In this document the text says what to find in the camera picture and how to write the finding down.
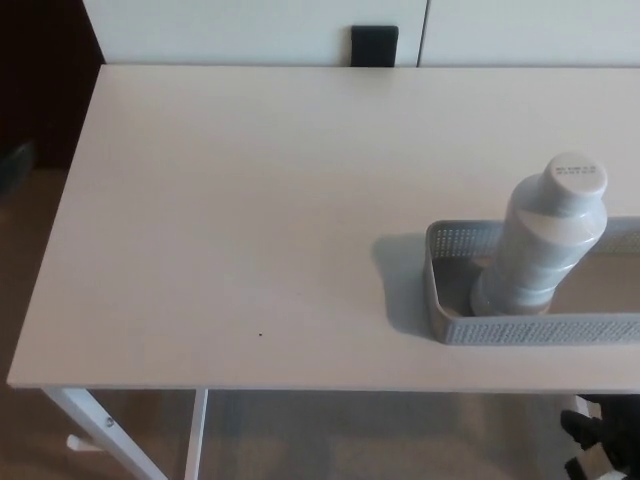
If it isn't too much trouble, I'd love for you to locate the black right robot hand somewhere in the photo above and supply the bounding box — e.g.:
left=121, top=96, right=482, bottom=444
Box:
left=559, top=394, right=640, bottom=480

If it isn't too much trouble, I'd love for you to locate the white plastic bottle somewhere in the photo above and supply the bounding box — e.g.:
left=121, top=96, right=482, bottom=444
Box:
left=469, top=150, right=611, bottom=318

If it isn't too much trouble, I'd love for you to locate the grey perforated plastic basket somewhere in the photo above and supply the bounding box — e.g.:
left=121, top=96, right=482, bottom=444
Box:
left=424, top=215, right=640, bottom=348

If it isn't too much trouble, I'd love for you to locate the white cabinet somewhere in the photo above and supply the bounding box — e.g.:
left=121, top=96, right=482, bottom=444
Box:
left=79, top=0, right=640, bottom=69

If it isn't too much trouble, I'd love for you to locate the dark brown panel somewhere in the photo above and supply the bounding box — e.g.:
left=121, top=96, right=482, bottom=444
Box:
left=0, top=0, right=105, bottom=172

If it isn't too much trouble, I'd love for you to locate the white desk leg frame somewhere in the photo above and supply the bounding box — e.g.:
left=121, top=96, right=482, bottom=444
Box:
left=41, top=388, right=209, bottom=480

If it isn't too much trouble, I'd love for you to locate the black wall plate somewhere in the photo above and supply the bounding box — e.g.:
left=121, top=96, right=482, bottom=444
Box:
left=350, top=24, right=400, bottom=68

